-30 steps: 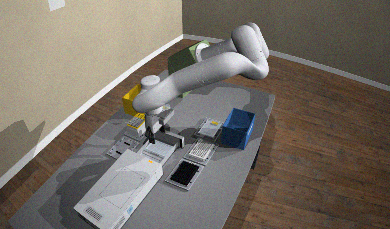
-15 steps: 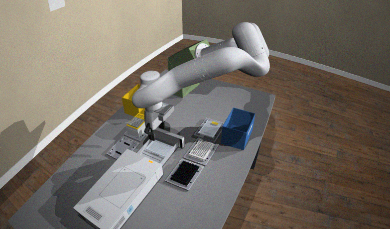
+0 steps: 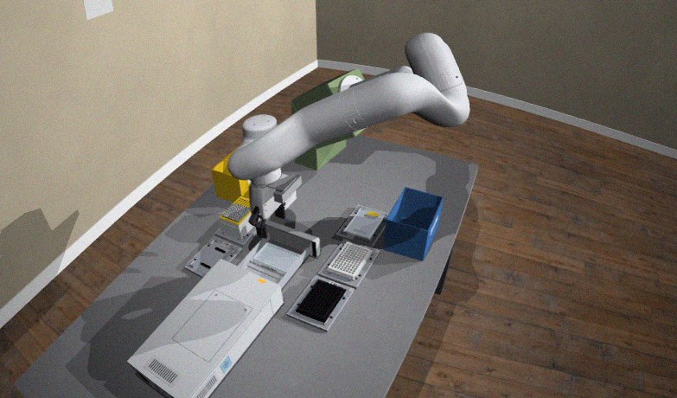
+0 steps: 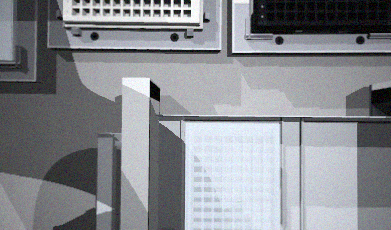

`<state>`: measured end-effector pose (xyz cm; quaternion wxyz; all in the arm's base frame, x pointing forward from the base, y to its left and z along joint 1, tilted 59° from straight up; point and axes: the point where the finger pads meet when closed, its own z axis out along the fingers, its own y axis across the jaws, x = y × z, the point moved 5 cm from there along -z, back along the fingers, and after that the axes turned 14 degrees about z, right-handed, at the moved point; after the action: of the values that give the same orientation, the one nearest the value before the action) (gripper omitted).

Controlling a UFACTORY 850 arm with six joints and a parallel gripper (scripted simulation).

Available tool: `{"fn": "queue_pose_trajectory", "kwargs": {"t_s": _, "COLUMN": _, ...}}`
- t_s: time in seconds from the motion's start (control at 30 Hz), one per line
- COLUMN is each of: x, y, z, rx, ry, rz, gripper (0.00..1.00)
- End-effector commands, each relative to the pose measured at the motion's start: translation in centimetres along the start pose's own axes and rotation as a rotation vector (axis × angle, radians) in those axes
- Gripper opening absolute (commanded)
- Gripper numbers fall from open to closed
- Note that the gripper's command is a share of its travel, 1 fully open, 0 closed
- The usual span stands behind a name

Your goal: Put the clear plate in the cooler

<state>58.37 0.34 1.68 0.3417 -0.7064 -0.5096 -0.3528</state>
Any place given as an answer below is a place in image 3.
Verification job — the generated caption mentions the blue open-top bin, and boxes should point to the blue open-top bin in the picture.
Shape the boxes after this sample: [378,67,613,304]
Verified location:
[383,187,443,261]

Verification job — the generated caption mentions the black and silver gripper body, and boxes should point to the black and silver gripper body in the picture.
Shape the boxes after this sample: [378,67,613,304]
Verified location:
[249,183,282,220]

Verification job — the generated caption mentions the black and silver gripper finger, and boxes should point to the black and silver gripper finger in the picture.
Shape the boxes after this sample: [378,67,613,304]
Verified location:
[248,206,268,239]
[275,203,285,219]

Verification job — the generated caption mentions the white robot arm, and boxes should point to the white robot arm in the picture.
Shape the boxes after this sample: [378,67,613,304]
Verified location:
[227,33,469,204]

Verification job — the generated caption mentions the yellow open-top bin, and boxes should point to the yellow open-top bin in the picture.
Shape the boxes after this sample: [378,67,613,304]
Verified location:
[211,152,251,202]

